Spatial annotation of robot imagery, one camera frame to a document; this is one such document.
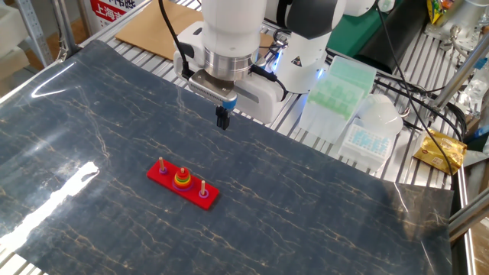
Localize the green pipette tip box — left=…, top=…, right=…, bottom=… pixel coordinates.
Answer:
left=297, top=55, right=377, bottom=145

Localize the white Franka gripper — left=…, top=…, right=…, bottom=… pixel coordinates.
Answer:
left=173, top=21, right=286, bottom=131

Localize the blue pipette tip box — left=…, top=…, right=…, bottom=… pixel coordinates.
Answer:
left=338, top=117, right=398, bottom=173

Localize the long black gripper cable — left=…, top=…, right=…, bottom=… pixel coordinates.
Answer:
left=157, top=0, right=194, bottom=81

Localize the green board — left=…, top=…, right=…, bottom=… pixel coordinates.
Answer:
left=326, top=0, right=404, bottom=58

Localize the thick black cable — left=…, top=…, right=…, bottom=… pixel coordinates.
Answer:
left=376, top=78, right=466, bottom=143

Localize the white translucent plastic dome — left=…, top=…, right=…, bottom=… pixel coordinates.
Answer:
left=357, top=93, right=404, bottom=137

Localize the red Hanoi base with pegs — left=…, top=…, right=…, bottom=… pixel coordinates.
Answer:
left=146, top=156, right=221, bottom=211

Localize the brown cardboard sheet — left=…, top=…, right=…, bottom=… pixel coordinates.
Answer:
left=114, top=0, right=274, bottom=62

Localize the grey metal pole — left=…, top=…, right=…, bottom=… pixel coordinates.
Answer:
left=51, top=0, right=81, bottom=58

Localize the red white sign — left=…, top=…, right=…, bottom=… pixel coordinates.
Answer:
left=89, top=0, right=144, bottom=34

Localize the aluminium frame bar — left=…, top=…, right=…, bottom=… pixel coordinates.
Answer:
left=449, top=196, right=489, bottom=244

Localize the dark blue marble mat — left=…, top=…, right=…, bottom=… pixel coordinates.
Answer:
left=0, top=39, right=455, bottom=275

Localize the aluminium frame post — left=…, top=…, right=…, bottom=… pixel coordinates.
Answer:
left=431, top=32, right=489, bottom=112

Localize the perforated metal shelf post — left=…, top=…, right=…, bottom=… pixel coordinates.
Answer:
left=15, top=0, right=54, bottom=68

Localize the white foam box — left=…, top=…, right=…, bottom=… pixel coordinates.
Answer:
left=0, top=3, right=30, bottom=58

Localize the short black plug cable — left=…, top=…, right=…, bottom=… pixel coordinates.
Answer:
left=250, top=63, right=288, bottom=102

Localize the black sheet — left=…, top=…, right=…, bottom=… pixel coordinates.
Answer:
left=353, top=0, right=431, bottom=75

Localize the colourful snack bag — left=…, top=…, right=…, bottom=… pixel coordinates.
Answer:
left=426, top=0, right=455, bottom=26

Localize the gold snack packet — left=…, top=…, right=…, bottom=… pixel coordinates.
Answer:
left=412, top=128, right=468, bottom=176

